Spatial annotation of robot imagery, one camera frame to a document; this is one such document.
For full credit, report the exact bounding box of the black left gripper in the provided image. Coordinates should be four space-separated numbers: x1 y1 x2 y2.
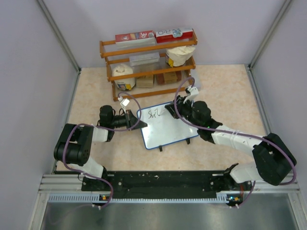
110 109 147 130

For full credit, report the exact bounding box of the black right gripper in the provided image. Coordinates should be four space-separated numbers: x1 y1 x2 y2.
166 96 201 129

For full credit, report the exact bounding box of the blue framed whiteboard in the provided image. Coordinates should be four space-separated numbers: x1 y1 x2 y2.
137 102 198 150

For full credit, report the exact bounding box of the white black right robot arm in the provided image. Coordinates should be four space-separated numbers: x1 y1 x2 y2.
165 96 297 190

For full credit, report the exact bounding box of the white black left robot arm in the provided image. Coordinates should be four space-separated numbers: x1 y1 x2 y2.
54 105 148 190

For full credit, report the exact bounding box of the metal whiteboard stand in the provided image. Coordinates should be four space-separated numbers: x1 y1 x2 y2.
157 138 191 152

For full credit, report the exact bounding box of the brown sponge stack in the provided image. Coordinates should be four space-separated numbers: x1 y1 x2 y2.
156 71 182 85

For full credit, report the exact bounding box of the beige sponge stack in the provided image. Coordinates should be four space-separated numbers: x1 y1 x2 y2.
136 75 154 88

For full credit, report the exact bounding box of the grey block beside rack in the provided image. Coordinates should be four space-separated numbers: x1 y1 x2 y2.
190 69 202 91

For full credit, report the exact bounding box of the orange wooden shelf rack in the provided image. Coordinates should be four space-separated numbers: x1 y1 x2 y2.
99 33 198 102

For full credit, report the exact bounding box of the cream bag upper shelf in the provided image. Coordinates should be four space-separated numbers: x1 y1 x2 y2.
165 46 196 68

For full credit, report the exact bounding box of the white bag lower shelf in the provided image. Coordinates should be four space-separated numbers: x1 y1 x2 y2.
112 63 136 92

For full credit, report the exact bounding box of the silver metal box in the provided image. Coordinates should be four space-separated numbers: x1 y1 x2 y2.
129 52 160 67

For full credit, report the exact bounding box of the red white wrap box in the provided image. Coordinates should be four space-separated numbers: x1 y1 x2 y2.
155 28 193 43

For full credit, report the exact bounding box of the red foil wrap box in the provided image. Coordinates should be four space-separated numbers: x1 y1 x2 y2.
115 30 156 49

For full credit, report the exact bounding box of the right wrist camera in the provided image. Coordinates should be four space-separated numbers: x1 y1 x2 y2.
183 85 199 104

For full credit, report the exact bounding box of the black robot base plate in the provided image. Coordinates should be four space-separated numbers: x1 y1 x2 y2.
81 171 251 199

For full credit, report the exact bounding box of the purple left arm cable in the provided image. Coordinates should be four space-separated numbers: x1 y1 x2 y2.
61 92 142 209

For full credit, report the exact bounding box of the grey slotted cable duct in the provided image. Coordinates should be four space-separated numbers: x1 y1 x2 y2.
47 192 243 204

